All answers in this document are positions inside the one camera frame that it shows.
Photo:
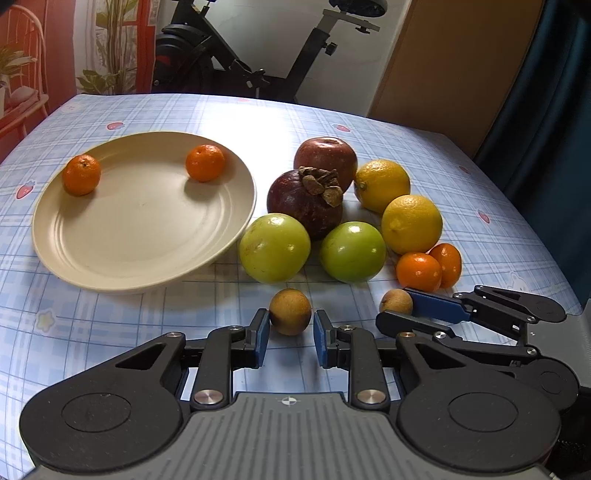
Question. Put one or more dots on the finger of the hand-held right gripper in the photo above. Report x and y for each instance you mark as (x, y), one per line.
(436, 304)
(406, 323)

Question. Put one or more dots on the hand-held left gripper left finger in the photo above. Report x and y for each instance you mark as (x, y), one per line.
(262, 340)

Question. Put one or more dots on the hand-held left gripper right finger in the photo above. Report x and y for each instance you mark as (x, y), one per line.
(319, 342)

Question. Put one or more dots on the brown longan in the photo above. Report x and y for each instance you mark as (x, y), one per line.
(395, 301)
(290, 311)

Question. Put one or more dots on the yellow lemon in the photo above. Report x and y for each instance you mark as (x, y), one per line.
(412, 224)
(382, 184)

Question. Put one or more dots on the green apple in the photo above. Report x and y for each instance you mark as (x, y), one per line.
(274, 248)
(352, 251)

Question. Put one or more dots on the beige round plate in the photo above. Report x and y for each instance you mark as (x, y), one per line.
(138, 221)

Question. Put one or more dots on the small orange mandarin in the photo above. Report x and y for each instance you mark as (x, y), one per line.
(205, 163)
(81, 174)
(450, 261)
(418, 272)

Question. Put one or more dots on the dark purple mangosteen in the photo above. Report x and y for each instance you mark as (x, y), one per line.
(295, 203)

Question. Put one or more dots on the red apple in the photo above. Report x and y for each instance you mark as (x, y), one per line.
(323, 154)

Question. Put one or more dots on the dark blue curtain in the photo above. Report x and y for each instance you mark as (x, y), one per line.
(554, 115)

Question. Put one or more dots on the wooden door panel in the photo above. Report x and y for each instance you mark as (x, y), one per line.
(452, 60)

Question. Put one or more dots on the black exercise bike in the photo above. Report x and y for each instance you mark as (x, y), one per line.
(194, 55)

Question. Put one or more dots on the red printed wall poster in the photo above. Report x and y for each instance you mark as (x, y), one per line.
(60, 46)

